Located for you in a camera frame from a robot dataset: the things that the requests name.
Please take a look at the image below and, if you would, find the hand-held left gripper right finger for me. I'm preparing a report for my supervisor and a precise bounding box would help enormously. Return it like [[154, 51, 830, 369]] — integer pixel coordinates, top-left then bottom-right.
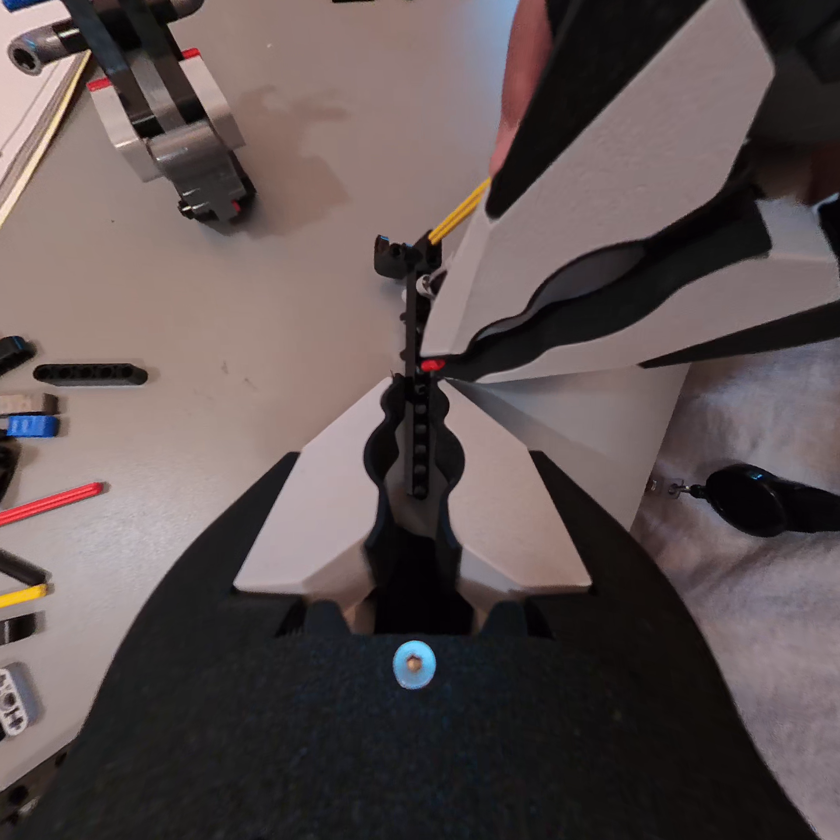
[[436, 381, 593, 619]]

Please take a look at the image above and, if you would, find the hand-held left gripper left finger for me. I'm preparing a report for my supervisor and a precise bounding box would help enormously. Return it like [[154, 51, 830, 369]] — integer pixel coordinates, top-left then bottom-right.
[[233, 379, 396, 619]]

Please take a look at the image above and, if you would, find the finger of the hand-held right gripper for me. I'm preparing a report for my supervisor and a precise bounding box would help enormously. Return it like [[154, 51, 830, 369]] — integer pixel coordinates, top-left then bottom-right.
[[448, 189, 840, 386], [420, 0, 778, 360]]

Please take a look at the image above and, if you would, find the black lego beam assembly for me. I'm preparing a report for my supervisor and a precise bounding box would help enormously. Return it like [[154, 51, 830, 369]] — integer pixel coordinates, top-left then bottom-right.
[[373, 177, 493, 501]]

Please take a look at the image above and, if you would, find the red lego axle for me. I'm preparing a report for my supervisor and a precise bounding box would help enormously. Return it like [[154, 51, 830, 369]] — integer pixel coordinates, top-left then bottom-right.
[[0, 482, 107, 528]]

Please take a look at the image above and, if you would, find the short black lego beam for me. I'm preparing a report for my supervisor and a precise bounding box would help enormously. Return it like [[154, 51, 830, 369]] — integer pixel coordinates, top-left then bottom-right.
[[33, 362, 149, 387]]

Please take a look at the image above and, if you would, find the light grey lego piece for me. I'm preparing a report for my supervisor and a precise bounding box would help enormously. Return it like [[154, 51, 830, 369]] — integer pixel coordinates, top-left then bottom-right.
[[0, 661, 42, 737]]

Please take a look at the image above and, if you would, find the grey lego chassis model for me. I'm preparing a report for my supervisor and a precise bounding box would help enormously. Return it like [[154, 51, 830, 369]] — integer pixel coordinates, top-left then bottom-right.
[[7, 0, 258, 228]]

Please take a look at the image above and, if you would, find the thick black lego beam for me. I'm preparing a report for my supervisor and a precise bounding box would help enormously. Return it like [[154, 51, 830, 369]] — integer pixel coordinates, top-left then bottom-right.
[[0, 738, 76, 829]]

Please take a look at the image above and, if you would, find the open lego instruction booklet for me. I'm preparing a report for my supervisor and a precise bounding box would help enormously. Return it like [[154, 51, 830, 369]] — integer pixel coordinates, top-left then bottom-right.
[[0, 0, 93, 229]]

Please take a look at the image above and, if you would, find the person's right hand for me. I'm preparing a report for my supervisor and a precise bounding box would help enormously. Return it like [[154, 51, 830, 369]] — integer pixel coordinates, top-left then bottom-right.
[[492, 0, 555, 176]]

